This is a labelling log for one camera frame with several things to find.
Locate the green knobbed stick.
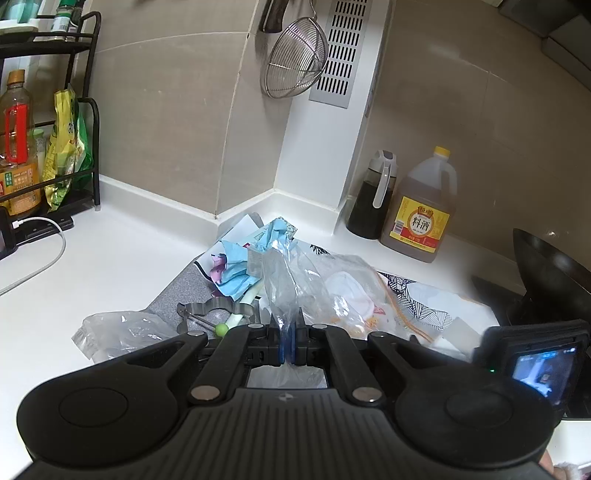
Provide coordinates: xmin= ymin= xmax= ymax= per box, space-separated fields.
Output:
xmin=187 ymin=315 xmax=230 ymax=337

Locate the yellow green snack bag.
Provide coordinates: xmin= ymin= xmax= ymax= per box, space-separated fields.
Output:
xmin=41 ymin=85 xmax=93 ymax=212

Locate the grey metal bracket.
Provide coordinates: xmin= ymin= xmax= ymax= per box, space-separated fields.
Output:
xmin=177 ymin=296 xmax=259 ymax=334

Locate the black wire rack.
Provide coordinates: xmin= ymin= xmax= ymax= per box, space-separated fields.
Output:
xmin=0 ymin=11 xmax=102 ymax=213

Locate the brown cooking wine jug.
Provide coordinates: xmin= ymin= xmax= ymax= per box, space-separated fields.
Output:
xmin=379 ymin=146 xmax=459 ymax=264

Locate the green lid spice jar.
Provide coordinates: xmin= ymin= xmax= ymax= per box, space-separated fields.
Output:
xmin=50 ymin=0 xmax=81 ymax=41

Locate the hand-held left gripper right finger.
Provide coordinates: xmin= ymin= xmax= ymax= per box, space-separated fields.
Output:
xmin=287 ymin=308 xmax=468 ymax=408

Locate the dark utensil handle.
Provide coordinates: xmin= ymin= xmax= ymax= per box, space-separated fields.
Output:
xmin=262 ymin=0 xmax=289 ymax=34

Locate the translucent white spout pouch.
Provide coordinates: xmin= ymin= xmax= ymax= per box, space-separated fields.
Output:
xmin=71 ymin=311 xmax=182 ymax=361

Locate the wire mesh strainer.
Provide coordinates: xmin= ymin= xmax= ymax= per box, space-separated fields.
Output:
xmin=259 ymin=0 xmax=329 ymax=99

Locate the black smartphone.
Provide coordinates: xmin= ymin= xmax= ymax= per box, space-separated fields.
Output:
xmin=0 ymin=205 xmax=19 ymax=261

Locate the grey range hood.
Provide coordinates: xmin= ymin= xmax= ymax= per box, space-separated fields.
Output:
xmin=499 ymin=0 xmax=591 ymax=70

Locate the white boxed pipe column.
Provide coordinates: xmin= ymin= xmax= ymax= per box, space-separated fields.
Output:
xmin=272 ymin=0 xmax=393 ymax=232

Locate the dark soy sauce dispenser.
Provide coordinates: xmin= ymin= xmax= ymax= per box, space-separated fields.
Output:
xmin=346 ymin=149 xmax=399 ymax=240

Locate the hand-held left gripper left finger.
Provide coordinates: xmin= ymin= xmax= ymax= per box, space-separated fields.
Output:
xmin=104 ymin=316 xmax=288 ymax=404

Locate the pink printed wrapper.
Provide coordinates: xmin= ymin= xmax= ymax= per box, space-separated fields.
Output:
xmin=208 ymin=251 xmax=232 ymax=283

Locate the clear zip plastic bag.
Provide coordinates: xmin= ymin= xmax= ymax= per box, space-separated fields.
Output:
xmin=247 ymin=237 xmax=437 ymax=389

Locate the yellow oil bottle red handle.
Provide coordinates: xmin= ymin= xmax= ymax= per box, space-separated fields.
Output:
xmin=0 ymin=69 xmax=42 ymax=220

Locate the white teal container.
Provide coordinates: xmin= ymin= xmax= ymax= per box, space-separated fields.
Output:
xmin=0 ymin=0 xmax=40 ymax=33

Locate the white paper piece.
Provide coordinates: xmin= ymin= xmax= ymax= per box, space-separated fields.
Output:
xmin=436 ymin=316 xmax=483 ymax=357

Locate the white printed mat grey underside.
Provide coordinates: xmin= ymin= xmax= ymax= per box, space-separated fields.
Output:
xmin=145 ymin=212 xmax=502 ymax=361

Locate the grey wall vent grille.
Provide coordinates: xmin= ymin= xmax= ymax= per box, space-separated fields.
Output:
xmin=308 ymin=0 xmax=370 ymax=109

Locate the crumpled blue face mask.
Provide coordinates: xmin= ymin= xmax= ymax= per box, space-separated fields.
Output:
xmin=216 ymin=217 xmax=297 ymax=299

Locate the black wok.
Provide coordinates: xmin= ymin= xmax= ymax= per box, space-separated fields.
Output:
xmin=512 ymin=228 xmax=591 ymax=326

